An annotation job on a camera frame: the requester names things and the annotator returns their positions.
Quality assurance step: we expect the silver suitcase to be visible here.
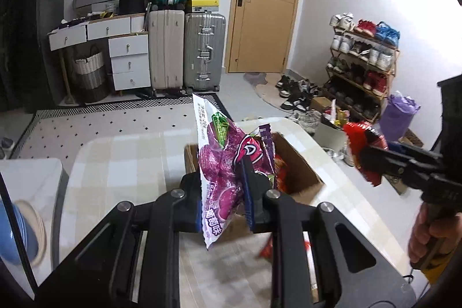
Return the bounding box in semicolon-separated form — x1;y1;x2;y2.
183;12;226;93

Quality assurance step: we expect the purple grape snack bag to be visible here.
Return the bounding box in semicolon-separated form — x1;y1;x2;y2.
192;93;277;251

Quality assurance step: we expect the patterned floor rug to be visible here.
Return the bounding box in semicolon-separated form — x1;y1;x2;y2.
11;93;232;161

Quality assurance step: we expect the brown cardboard box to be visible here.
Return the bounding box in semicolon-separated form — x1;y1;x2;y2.
184;131;325;208

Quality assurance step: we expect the red snack packet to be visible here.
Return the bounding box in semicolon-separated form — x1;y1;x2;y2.
343;122;390;186

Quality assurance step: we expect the small cardboard box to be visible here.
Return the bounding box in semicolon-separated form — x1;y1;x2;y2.
310;97;338;114

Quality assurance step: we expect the white desk with drawers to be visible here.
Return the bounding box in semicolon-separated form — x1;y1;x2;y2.
48;14;152;92

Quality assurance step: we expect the group of shoes on floor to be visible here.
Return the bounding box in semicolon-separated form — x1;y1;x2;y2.
276;74;323;131

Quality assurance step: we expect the person's right hand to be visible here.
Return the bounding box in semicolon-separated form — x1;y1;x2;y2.
409;207;448;267

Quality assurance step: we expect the checked tablecloth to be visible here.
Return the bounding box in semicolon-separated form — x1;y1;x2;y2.
67;117;412;308

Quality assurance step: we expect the blue plastic basin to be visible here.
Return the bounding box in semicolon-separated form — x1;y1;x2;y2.
0;200;38;265

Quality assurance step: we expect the white side table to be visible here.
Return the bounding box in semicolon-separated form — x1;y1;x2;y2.
0;158;70;294

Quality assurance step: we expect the yellow shoe box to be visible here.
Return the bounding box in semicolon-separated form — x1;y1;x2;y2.
186;0;220;13

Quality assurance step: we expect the black cabinet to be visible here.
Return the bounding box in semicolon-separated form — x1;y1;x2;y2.
0;0;67;112

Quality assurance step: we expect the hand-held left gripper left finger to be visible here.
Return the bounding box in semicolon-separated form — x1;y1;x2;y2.
36;174;201;308

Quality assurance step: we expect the pile of snack packets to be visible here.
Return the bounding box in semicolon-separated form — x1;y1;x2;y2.
258;124;290;194

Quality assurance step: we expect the brown doormat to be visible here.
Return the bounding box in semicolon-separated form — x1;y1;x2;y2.
400;129;426;149

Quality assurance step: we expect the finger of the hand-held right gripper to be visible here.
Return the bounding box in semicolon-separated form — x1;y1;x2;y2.
361;145;434;189
389;142;444;168

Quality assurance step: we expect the wooden shoe rack with shoes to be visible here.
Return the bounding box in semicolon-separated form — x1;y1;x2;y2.
327;13;401;118

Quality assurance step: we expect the woven laundry basket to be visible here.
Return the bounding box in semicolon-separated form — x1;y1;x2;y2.
73;44;109;103

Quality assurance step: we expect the purple trash bin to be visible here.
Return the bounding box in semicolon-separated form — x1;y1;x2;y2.
379;92;421;143

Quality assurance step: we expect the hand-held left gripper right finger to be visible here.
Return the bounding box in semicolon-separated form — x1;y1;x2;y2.
240;156;416;308

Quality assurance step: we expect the beige suitcase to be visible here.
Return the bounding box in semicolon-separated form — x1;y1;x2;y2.
148;9;185;94

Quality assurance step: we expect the round beige mat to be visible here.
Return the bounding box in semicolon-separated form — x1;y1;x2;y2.
253;77;290;111

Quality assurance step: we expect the black box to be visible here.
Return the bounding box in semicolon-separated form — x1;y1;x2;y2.
118;0;147;15

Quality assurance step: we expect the grey fluffy mat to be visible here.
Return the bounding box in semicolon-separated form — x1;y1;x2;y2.
243;72;268;85

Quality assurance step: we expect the beige bowl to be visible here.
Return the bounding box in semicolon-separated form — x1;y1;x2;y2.
14;200;47;263

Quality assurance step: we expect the wooden door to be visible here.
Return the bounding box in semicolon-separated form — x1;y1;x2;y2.
226;0;304;74

